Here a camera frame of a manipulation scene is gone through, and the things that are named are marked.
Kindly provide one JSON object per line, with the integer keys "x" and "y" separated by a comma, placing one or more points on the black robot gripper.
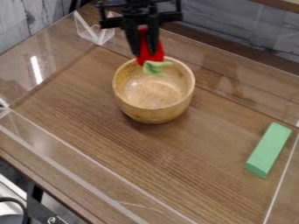
{"x": 143, "y": 11}

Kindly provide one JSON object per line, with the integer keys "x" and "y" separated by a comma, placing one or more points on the red felt strawberry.
{"x": 152, "y": 62}

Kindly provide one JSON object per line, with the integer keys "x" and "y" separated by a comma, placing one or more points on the wooden bowl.
{"x": 151, "y": 98}

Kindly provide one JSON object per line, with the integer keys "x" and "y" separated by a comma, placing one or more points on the green rectangular block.
{"x": 267, "y": 150}

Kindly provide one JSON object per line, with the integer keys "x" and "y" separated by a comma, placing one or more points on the black metal table leg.
{"x": 35, "y": 192}

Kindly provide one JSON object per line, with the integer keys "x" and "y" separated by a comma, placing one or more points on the clear acrylic corner bracket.
{"x": 92, "y": 33}

